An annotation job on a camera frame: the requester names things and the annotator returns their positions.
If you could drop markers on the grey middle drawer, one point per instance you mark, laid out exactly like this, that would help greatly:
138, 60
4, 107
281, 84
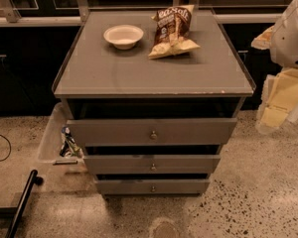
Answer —
151, 164

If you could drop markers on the metal railing frame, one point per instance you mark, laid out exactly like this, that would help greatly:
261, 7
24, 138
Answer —
39, 14

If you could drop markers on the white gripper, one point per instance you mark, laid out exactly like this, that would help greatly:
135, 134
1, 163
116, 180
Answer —
290, 40

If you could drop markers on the clear plastic bin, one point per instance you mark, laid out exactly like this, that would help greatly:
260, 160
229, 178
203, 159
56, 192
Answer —
51, 145

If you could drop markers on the grey drawer cabinet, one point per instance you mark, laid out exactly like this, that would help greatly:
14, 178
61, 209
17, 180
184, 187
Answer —
99, 81

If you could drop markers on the grey drawer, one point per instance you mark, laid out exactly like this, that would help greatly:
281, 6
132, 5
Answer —
149, 132
151, 164
152, 186

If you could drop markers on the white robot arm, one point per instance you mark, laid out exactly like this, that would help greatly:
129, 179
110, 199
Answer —
281, 39

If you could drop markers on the grey bottom drawer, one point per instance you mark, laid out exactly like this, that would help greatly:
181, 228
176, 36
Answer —
152, 186

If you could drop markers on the crumpled snack wrapper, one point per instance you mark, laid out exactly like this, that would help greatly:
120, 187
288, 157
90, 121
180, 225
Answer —
69, 147

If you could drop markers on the brown chip bag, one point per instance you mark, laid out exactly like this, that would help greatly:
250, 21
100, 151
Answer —
172, 32

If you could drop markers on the white paper bowl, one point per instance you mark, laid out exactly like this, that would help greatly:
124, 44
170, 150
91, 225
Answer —
123, 37

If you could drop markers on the black metal bar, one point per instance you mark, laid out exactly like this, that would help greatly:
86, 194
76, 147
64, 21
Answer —
14, 213

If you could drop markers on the grey top drawer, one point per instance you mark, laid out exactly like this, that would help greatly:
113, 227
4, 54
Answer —
149, 132

